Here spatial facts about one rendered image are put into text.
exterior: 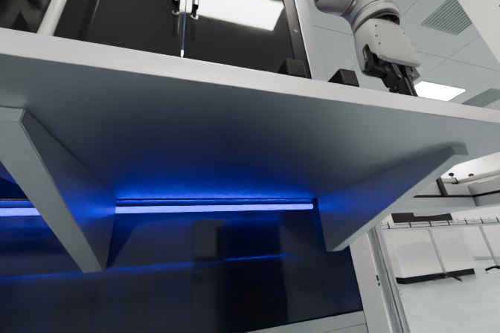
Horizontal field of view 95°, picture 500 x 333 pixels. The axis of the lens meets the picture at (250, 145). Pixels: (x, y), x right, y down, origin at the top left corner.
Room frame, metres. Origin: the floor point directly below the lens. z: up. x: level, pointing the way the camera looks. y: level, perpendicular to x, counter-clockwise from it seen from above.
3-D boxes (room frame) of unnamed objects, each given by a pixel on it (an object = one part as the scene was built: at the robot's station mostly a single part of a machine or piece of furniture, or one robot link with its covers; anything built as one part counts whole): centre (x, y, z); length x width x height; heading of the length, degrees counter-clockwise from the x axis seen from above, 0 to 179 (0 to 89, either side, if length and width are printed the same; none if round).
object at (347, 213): (0.46, -0.23, 0.80); 0.34 x 0.03 x 0.13; 19
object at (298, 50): (0.63, -0.21, 1.40); 0.05 x 0.01 x 0.80; 109
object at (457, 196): (0.93, -0.56, 0.92); 0.69 x 0.15 x 0.16; 109
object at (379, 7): (0.33, -0.27, 1.14); 0.09 x 0.08 x 0.03; 108
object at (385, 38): (0.33, -0.27, 1.08); 0.10 x 0.07 x 0.11; 108
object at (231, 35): (0.58, -0.02, 1.51); 0.43 x 0.01 x 0.59; 109
